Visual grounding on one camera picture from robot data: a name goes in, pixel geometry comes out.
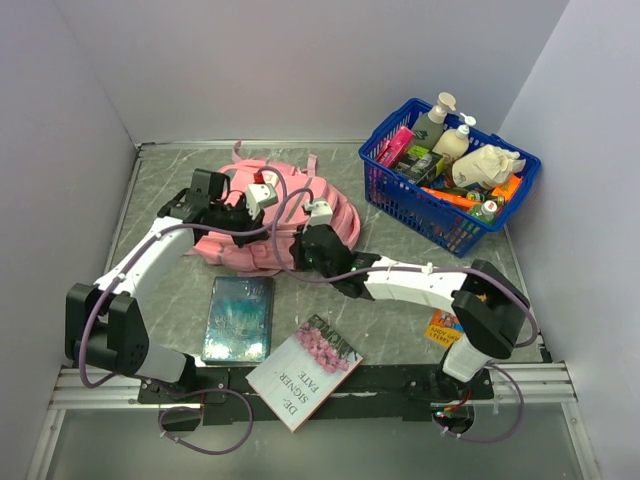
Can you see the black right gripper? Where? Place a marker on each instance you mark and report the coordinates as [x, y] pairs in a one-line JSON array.
[[298, 250]]

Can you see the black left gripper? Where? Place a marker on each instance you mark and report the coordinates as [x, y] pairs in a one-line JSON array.
[[249, 223]]

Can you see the pink school backpack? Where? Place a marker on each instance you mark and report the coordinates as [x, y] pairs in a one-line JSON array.
[[303, 214]]

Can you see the white book pink flowers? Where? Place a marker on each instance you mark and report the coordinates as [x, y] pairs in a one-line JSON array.
[[301, 374]]

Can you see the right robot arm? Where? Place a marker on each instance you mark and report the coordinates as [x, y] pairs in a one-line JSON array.
[[489, 308]]

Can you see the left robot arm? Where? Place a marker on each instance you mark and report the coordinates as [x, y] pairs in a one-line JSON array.
[[104, 327]]

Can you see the beige cloth bag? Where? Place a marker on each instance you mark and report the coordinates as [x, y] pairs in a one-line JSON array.
[[487, 167]]

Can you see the orange snack pack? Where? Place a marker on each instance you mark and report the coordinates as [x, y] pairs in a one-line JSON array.
[[507, 190]]

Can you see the teal hardcover book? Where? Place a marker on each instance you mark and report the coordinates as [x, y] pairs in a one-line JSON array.
[[240, 321]]

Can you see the pink box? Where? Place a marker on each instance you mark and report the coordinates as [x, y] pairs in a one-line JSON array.
[[395, 147]]

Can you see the blue plastic basket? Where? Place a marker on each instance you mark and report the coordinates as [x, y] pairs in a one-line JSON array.
[[435, 219]]

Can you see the black green box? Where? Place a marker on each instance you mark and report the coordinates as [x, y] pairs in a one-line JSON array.
[[420, 165]]

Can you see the yellow children's book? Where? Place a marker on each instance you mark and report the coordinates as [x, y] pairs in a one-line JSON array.
[[444, 328]]

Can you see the orange packet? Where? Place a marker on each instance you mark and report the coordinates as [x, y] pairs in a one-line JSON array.
[[458, 201]]

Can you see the grey pump bottle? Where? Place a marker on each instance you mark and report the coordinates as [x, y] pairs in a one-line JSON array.
[[430, 126]]

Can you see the cream pump bottle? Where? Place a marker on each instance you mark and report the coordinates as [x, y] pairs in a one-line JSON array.
[[454, 143]]

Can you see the green bottle red cap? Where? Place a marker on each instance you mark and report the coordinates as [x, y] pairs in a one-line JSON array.
[[485, 212]]

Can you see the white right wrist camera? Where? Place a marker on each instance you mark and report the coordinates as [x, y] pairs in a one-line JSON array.
[[319, 212]]

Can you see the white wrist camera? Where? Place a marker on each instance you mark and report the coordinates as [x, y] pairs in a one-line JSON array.
[[261, 193], [319, 212]]

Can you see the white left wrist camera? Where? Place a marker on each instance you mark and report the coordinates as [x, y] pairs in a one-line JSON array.
[[261, 193]]

